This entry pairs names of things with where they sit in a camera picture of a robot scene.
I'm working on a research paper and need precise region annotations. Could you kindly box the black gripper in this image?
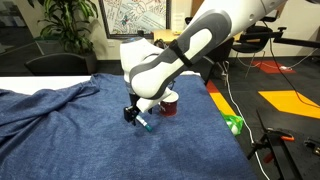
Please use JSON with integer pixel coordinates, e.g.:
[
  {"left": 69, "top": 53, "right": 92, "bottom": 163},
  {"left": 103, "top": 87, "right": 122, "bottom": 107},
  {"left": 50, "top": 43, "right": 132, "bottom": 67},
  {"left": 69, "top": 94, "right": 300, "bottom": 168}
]
[{"left": 123, "top": 94, "right": 140, "bottom": 125}]

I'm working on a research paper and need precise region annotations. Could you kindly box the teal capped white marker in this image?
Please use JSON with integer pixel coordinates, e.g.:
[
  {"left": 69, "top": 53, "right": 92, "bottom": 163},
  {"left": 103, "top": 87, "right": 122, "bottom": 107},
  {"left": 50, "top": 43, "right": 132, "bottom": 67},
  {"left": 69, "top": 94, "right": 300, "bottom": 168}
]
[{"left": 136, "top": 115, "right": 153, "bottom": 132}]

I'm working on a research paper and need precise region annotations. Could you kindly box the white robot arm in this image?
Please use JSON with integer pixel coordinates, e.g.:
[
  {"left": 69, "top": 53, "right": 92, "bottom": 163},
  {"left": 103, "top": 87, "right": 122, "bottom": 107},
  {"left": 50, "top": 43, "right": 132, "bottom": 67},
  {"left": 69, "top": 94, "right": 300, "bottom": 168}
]
[{"left": 120, "top": 0, "right": 287, "bottom": 124}]

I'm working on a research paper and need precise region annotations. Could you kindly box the red mug white interior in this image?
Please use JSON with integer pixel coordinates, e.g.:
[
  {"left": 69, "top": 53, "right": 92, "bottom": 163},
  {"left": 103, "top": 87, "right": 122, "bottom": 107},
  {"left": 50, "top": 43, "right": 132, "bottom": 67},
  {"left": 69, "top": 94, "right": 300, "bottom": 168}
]
[{"left": 159, "top": 92, "right": 179, "bottom": 116}]

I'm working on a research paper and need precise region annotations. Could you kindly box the blue denim tablecloth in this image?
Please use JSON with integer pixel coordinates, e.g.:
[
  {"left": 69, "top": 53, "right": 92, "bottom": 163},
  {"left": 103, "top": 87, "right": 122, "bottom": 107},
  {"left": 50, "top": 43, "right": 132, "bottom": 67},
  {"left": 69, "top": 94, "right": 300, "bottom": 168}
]
[{"left": 0, "top": 74, "right": 256, "bottom": 180}]

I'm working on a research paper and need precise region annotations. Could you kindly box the dark office chair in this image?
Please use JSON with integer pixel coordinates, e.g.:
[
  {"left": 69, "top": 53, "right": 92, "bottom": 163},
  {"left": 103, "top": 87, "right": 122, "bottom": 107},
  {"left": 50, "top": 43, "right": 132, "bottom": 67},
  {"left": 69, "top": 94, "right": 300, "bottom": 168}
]
[{"left": 25, "top": 53, "right": 88, "bottom": 76}]

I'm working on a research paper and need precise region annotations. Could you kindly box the framed map poster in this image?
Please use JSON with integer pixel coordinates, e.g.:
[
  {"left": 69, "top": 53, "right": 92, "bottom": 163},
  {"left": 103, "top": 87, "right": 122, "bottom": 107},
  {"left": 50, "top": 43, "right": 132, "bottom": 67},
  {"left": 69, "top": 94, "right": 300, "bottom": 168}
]
[{"left": 98, "top": 0, "right": 171, "bottom": 39}]

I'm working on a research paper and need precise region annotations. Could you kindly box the potted green plant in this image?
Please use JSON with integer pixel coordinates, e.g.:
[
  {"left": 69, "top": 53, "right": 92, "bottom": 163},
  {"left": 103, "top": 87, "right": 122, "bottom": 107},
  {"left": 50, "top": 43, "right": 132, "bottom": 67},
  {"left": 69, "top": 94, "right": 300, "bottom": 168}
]
[{"left": 26, "top": 0, "right": 98, "bottom": 73}]

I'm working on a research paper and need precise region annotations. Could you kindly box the green plastic bag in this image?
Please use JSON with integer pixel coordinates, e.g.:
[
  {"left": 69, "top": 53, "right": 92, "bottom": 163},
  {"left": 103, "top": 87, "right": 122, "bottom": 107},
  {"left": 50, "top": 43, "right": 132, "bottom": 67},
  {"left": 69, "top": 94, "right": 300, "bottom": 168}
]
[{"left": 221, "top": 113, "right": 243, "bottom": 136}]

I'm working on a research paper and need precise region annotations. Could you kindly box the black tripod stand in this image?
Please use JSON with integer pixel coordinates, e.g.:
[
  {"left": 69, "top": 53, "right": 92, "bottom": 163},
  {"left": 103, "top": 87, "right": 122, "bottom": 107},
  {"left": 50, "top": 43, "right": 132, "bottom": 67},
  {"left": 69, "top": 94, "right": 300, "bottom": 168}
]
[{"left": 247, "top": 111, "right": 302, "bottom": 180}]

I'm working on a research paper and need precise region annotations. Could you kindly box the black chair by desk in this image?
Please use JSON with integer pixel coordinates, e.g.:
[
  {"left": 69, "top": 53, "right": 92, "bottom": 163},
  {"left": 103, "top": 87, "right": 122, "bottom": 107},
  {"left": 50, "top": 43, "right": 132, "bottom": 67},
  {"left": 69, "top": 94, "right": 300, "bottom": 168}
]
[{"left": 232, "top": 25, "right": 281, "bottom": 62}]

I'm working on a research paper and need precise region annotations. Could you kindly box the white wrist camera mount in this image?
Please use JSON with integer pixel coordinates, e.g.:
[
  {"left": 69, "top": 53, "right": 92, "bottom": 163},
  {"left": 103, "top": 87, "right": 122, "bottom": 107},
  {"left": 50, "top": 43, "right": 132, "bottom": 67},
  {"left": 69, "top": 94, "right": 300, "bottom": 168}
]
[{"left": 136, "top": 88, "right": 172, "bottom": 113}]

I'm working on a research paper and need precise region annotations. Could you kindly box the white floor cable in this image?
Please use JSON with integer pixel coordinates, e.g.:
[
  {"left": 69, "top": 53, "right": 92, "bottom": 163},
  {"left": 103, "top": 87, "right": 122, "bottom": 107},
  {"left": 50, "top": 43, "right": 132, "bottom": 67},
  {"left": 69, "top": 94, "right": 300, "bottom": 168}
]
[{"left": 222, "top": 61, "right": 272, "bottom": 180}]

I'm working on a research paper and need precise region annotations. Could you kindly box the orange handled clamp near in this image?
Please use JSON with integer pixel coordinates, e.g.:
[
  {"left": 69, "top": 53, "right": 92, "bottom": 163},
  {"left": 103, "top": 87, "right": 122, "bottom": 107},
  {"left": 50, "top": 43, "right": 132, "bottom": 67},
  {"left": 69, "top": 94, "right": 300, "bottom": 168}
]
[{"left": 267, "top": 128, "right": 295, "bottom": 142}]

